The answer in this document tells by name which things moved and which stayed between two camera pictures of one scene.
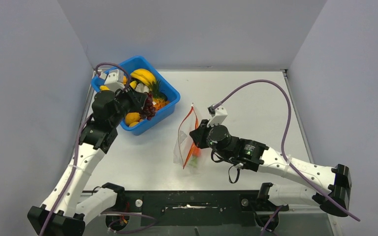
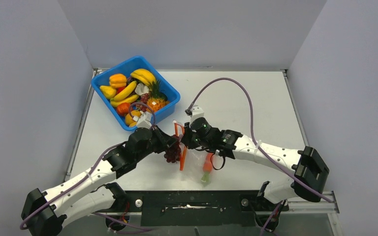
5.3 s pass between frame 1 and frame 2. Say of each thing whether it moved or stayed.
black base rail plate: stayed
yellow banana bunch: stayed
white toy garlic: stayed
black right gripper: moved
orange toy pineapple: stayed
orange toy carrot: moved
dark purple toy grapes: moved
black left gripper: moved
